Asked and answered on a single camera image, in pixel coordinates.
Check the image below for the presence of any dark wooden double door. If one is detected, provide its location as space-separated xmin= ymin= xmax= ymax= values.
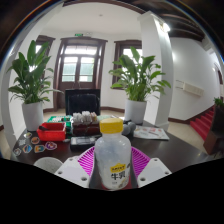
xmin=53 ymin=36 xmax=108 ymax=112

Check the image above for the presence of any white speckled mug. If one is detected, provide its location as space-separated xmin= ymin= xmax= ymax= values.
xmin=33 ymin=156 xmax=64 ymax=175

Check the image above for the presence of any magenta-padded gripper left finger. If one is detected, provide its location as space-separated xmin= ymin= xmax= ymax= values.
xmin=53 ymin=146 xmax=101 ymax=190

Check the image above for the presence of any green potted plant white pot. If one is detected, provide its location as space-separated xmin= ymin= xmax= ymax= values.
xmin=6 ymin=39 xmax=63 ymax=132
xmin=108 ymin=45 xmax=173 ymax=126

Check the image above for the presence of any brown tray of white packets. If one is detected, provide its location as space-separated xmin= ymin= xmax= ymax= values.
xmin=71 ymin=111 xmax=100 ymax=136

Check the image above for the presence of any dark wooden framed window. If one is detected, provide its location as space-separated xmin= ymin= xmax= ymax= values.
xmin=34 ymin=34 xmax=56 ymax=58
xmin=113 ymin=39 xmax=144 ymax=90

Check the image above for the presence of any dark grey dumbbell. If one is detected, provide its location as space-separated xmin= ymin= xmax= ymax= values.
xmin=121 ymin=120 xmax=137 ymax=136

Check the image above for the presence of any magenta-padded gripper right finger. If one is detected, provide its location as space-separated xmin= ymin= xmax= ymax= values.
xmin=128 ymin=146 xmax=173 ymax=190

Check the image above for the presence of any clear bottle with yellow cap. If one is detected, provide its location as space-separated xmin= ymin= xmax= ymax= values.
xmin=93 ymin=117 xmax=132 ymax=191

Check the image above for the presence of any black chair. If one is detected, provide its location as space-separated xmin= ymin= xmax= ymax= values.
xmin=64 ymin=88 xmax=102 ymax=117

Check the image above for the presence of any green box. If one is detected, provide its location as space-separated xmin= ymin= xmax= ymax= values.
xmin=46 ymin=114 xmax=73 ymax=130

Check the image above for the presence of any red plastic box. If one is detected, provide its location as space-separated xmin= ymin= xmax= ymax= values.
xmin=36 ymin=121 xmax=67 ymax=142

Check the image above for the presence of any flat black device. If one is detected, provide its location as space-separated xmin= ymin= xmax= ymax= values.
xmin=69 ymin=135 xmax=98 ymax=150

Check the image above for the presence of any printed magazine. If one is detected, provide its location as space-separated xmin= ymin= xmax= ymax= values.
xmin=133 ymin=125 xmax=171 ymax=141

